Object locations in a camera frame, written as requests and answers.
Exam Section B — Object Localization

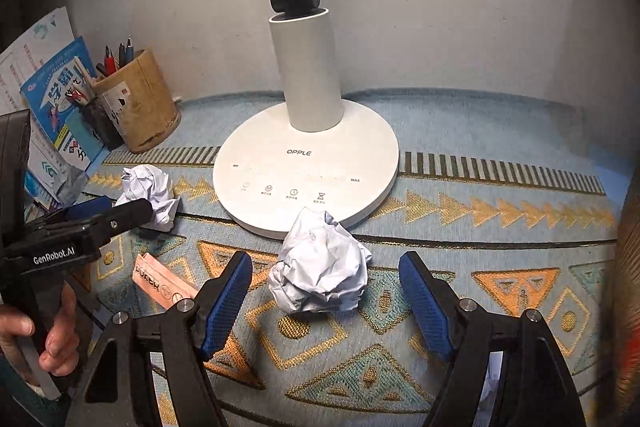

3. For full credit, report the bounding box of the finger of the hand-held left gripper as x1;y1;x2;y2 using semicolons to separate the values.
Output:
97;199;153;244
35;198;115;230

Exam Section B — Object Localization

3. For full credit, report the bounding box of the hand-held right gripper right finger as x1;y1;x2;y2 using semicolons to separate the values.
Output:
398;251;588;427

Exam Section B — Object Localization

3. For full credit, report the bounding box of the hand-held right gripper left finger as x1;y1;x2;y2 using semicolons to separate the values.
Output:
65;251;253;427

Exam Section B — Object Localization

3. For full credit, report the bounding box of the white paper ball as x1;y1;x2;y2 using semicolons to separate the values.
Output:
268;207;373;314
115;164;181;233

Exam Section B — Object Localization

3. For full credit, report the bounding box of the person's left hand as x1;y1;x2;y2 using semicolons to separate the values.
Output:
0;289;78;374

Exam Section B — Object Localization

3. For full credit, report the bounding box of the silver foil pouch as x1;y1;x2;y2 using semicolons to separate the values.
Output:
50;162;90;208

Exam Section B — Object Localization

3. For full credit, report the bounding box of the pink printed paper wrapper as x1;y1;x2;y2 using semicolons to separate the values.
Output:
132;253;199;310

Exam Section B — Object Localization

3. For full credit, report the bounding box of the black mesh pen holder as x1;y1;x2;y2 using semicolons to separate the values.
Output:
80;94;125;152

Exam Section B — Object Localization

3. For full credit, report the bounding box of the patterned blue desk mat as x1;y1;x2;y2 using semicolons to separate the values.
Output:
65;89;631;427

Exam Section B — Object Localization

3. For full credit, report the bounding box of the bamboo pen holder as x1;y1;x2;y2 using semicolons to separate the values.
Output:
92;48;182;154

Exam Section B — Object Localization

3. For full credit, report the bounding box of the blue printed booklet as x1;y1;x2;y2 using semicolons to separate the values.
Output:
21;37;98;172

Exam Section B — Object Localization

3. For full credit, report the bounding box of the bunch of ballpoint pens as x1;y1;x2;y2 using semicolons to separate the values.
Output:
95;38;136;80

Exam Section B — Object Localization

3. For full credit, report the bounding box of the row of upright books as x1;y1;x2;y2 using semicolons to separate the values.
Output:
0;6;73;118

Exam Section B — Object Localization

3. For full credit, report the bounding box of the white desk lamp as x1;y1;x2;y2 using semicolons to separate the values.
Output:
212;0;401;243

